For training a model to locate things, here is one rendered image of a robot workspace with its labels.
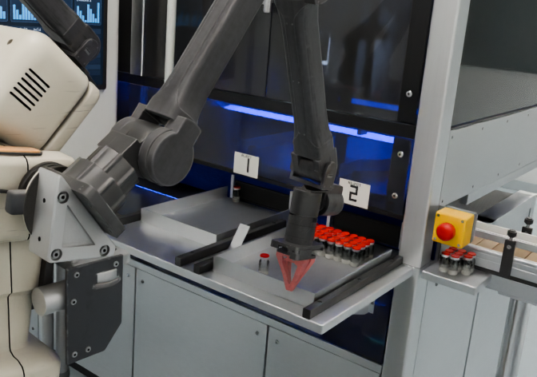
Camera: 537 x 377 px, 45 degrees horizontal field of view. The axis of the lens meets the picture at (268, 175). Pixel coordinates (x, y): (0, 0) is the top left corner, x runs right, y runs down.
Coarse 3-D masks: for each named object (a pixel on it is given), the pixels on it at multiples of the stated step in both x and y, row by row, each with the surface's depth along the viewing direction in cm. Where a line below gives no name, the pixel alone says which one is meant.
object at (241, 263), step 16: (256, 240) 151; (224, 256) 142; (240, 256) 147; (256, 256) 150; (272, 256) 151; (320, 256) 153; (384, 256) 150; (224, 272) 139; (240, 272) 136; (256, 272) 133; (272, 272) 142; (320, 272) 144; (336, 272) 145; (352, 272) 137; (272, 288) 131; (304, 288) 135; (320, 288) 128; (336, 288) 133; (304, 304) 127
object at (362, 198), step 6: (342, 180) 159; (348, 180) 158; (348, 186) 159; (360, 186) 157; (366, 186) 156; (342, 192) 160; (348, 192) 159; (360, 192) 157; (366, 192) 156; (348, 198) 159; (354, 198) 158; (360, 198) 157; (366, 198) 156; (354, 204) 158; (360, 204) 157; (366, 204) 156
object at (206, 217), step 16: (208, 192) 187; (224, 192) 193; (144, 208) 167; (160, 208) 172; (176, 208) 177; (192, 208) 181; (208, 208) 182; (224, 208) 183; (240, 208) 184; (256, 208) 185; (160, 224) 164; (176, 224) 160; (192, 224) 168; (208, 224) 169; (224, 224) 170; (256, 224) 165; (208, 240) 154
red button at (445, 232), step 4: (440, 224) 143; (444, 224) 142; (448, 224) 142; (436, 228) 143; (440, 228) 142; (444, 228) 142; (448, 228) 141; (452, 228) 141; (436, 232) 143; (440, 232) 142; (444, 232) 142; (448, 232) 141; (452, 232) 141; (440, 236) 142; (444, 236) 142; (448, 236) 141; (452, 236) 142; (444, 240) 143
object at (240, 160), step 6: (234, 156) 179; (240, 156) 178; (246, 156) 177; (252, 156) 176; (234, 162) 180; (240, 162) 179; (246, 162) 177; (252, 162) 176; (258, 162) 175; (234, 168) 180; (240, 168) 179; (246, 168) 177; (252, 168) 176; (246, 174) 178; (252, 174) 177
